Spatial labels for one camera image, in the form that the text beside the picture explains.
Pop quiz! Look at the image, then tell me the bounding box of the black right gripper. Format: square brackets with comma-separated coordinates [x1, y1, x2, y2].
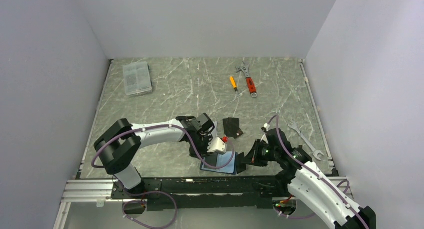
[241, 139, 280, 168]

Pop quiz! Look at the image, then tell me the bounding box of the black VIP credit card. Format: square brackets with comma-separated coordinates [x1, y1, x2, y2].
[201, 154, 218, 170]

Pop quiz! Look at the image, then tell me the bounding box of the blue leather card holder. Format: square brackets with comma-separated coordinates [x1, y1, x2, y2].
[200, 151, 237, 175]

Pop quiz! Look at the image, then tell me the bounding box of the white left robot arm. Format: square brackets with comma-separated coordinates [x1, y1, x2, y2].
[93, 113, 216, 199]

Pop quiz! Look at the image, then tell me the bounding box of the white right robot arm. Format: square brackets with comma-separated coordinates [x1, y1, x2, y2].
[242, 128, 377, 229]

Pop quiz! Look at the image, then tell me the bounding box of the white card stack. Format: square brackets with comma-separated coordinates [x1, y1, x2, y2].
[211, 121, 218, 138]

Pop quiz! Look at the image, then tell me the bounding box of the black card stack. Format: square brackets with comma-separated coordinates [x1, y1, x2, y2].
[222, 117, 244, 139]

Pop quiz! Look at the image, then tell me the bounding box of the silver open-end wrench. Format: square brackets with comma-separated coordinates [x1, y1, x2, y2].
[288, 121, 325, 161]

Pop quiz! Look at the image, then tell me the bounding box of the orange screwdriver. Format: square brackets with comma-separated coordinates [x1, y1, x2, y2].
[229, 76, 239, 95]

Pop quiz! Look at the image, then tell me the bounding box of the red adjustable wrench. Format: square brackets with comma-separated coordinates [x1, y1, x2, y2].
[235, 61, 258, 98]

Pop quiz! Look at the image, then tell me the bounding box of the clear plastic screw box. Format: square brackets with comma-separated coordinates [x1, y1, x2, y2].
[123, 61, 153, 96]

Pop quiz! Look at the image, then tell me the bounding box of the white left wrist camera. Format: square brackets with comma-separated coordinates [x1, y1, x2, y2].
[207, 137, 227, 155]

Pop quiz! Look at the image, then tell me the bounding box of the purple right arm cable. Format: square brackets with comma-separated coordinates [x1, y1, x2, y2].
[266, 114, 372, 229]

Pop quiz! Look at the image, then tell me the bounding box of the black base frame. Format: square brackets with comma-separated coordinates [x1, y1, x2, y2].
[111, 176, 297, 214]

